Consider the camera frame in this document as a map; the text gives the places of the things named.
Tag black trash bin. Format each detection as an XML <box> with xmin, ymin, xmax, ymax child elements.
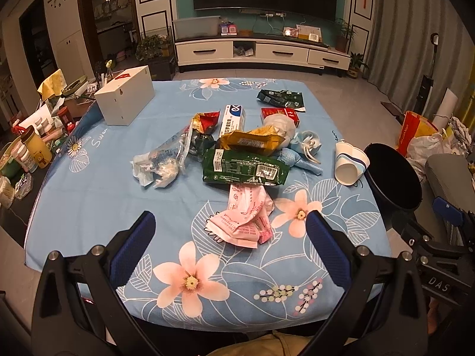
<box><xmin>364</xmin><ymin>143</ymin><xmax>424</xmax><ymax>212</ymax></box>

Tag person's khaki pants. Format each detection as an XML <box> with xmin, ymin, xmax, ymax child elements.
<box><xmin>206</xmin><ymin>329</ymin><xmax>318</xmax><ymax>356</ymax></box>

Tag yellow snack bag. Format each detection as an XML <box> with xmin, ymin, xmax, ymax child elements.
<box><xmin>216</xmin><ymin>126</ymin><xmax>286</xmax><ymax>152</ymax></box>

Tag green snack packet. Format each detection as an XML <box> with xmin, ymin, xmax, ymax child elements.
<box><xmin>202</xmin><ymin>148</ymin><xmax>290</xmax><ymax>186</ymax></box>

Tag grey storage box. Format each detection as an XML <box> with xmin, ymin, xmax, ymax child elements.
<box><xmin>173</xmin><ymin>15</ymin><xmax>222</xmax><ymax>40</ymax></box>

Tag red gold wrapper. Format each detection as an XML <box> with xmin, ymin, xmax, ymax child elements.
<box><xmin>190</xmin><ymin>110</ymin><xmax>222</xmax><ymax>134</ymax></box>

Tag blue face mask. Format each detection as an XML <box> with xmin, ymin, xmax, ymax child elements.
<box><xmin>295</xmin><ymin>130</ymin><xmax>323</xmax><ymax>164</ymax></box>

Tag grey sofa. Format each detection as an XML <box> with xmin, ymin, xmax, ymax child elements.
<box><xmin>423</xmin><ymin>154</ymin><xmax>475</xmax><ymax>247</ymax></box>

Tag leafy plants on dark stand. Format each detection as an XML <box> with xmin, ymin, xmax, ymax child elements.
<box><xmin>135</xmin><ymin>34</ymin><xmax>177</xmax><ymax>81</ymax></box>

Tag red cigarette box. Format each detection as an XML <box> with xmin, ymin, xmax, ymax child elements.
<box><xmin>261</xmin><ymin>107</ymin><xmax>300</xmax><ymax>125</ymax></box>

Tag tall potted plant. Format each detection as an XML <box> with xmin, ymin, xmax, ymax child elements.
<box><xmin>335</xmin><ymin>18</ymin><xmax>359</xmax><ymax>53</ymax></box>

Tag white television cabinet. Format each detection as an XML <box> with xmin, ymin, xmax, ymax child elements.
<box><xmin>174</xmin><ymin>35</ymin><xmax>351</xmax><ymax>77</ymax></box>

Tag dark green patterned wrapper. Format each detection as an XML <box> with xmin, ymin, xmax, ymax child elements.
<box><xmin>257</xmin><ymin>89</ymin><xmax>307</xmax><ymax>112</ymax></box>

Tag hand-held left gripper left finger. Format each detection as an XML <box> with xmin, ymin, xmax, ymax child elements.
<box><xmin>31</xmin><ymin>211</ymin><xmax>156</xmax><ymax>356</ymax></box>

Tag cotton swab box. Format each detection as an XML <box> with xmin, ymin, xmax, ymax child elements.
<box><xmin>0</xmin><ymin>176</ymin><xmax>16</xmax><ymax>209</ymax></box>

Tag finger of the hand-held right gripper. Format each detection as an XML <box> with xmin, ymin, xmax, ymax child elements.
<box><xmin>403</xmin><ymin>222</ymin><xmax>474</xmax><ymax>268</ymax></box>
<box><xmin>432</xmin><ymin>196</ymin><xmax>475</xmax><ymax>247</ymax></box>

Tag yellow cloth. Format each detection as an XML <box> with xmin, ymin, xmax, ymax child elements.
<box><xmin>37</xmin><ymin>69</ymin><xmax>66</xmax><ymax>101</ymax></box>

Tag red yellow shopping bag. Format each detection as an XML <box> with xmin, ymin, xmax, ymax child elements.
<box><xmin>397</xmin><ymin>110</ymin><xmax>439</xmax><ymax>156</ymax></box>

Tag brown floor mat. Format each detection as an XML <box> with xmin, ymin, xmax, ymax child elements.
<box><xmin>380</xmin><ymin>101</ymin><xmax>404</xmax><ymax>118</ymax></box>

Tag white blue ointment box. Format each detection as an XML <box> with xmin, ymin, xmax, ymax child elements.
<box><xmin>219</xmin><ymin>104</ymin><xmax>247</xmax><ymax>139</ymax></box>

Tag small potted plant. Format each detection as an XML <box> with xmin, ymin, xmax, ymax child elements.
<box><xmin>347</xmin><ymin>52</ymin><xmax>371</xmax><ymax>79</ymax></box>

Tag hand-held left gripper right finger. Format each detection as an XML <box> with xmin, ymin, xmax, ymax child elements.
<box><xmin>305</xmin><ymin>209</ymin><xmax>432</xmax><ymax>356</ymax></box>

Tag cards on cabinet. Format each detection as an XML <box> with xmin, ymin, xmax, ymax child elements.
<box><xmin>284</xmin><ymin>24</ymin><xmax>322</xmax><ymax>42</ymax></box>

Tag black upright vacuum cleaner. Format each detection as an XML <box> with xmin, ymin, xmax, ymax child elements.
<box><xmin>416</xmin><ymin>33</ymin><xmax>441</xmax><ymax>114</ymax></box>

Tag white paper roll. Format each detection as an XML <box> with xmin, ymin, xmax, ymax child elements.
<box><xmin>433</xmin><ymin>88</ymin><xmax>461</xmax><ymax>128</ymax></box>

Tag clear plastic packaging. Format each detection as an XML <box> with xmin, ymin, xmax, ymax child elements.
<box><xmin>130</xmin><ymin>124</ymin><xmax>194</xmax><ymax>190</ymax></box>

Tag white paper cup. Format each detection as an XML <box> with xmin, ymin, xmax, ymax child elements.
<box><xmin>334</xmin><ymin>139</ymin><xmax>362</xmax><ymax>186</ymax></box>
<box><xmin>347</xmin><ymin>144</ymin><xmax>371</xmax><ymax>179</ymax></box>

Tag yellow bear jar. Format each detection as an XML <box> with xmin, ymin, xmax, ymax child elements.
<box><xmin>20</xmin><ymin>125</ymin><xmax>53</xmax><ymax>173</ymax></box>

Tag white plastic bag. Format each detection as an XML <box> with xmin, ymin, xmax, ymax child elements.
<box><xmin>263</xmin><ymin>114</ymin><xmax>298</xmax><ymax>145</ymax></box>

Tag white plastic sacks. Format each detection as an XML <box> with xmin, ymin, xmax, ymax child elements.
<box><xmin>406</xmin><ymin>116</ymin><xmax>475</xmax><ymax>180</ymax></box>

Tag blue woven cloth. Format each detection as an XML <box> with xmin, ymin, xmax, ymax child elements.
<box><xmin>276</xmin><ymin>147</ymin><xmax>323</xmax><ymax>176</ymax></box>

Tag dark crumpled wrapper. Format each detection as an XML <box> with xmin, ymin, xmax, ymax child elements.
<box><xmin>192</xmin><ymin>131</ymin><xmax>218</xmax><ymax>157</ymax></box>

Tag pink wrapper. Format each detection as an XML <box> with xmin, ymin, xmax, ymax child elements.
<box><xmin>205</xmin><ymin>183</ymin><xmax>275</xmax><ymax>249</ymax></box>

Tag red jar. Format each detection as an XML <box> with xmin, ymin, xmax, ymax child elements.
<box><xmin>57</xmin><ymin>106</ymin><xmax>77</xmax><ymax>135</ymax></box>

